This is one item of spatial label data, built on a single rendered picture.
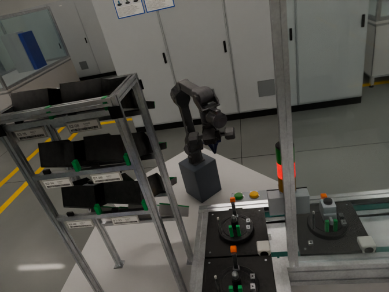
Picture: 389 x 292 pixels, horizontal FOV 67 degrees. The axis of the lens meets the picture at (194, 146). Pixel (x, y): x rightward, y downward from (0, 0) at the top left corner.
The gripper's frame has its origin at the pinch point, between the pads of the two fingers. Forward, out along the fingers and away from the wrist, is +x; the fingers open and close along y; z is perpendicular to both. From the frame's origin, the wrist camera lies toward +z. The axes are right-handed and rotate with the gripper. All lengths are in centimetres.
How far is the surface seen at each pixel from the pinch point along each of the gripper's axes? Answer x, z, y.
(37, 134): -35, 42, -37
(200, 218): 29.4, 10.3, -10.5
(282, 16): -50, 36, 25
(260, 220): 28.4, 14.9, 14.8
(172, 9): -34, -281, -59
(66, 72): 61, -518, -376
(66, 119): -37, 41, -28
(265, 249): 26.4, 31.0, 15.4
